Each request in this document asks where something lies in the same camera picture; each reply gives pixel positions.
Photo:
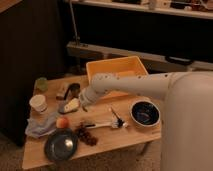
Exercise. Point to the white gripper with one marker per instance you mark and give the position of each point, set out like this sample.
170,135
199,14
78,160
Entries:
72,105

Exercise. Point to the red yellow apple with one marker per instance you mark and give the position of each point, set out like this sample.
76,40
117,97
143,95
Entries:
62,122

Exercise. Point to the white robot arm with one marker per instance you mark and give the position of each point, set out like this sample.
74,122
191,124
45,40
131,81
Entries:
187,122

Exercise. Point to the green plastic cup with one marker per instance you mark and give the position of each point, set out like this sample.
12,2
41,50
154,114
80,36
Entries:
41,84

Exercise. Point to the white paper cup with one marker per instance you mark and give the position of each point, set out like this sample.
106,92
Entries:
38,103

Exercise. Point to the small wooden block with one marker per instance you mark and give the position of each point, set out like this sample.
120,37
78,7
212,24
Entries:
62,91

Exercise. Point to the wooden table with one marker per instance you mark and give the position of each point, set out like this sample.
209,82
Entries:
108,138

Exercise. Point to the bunch of red grapes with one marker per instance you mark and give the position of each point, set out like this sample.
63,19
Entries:
85,136

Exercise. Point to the light blue cloth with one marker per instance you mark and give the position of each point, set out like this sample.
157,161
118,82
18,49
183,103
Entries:
35,129

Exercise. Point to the dark metal plate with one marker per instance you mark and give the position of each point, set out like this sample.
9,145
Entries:
61,145

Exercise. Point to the black plastic utensil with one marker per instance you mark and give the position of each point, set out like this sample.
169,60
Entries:
119,120

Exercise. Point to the yellow plastic bin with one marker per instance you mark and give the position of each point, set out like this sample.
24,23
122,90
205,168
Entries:
122,67

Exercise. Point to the dark blue bowl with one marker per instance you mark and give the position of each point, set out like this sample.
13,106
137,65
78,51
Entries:
145,113

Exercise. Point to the white wall shelf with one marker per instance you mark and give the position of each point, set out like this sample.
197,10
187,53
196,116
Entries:
143,8

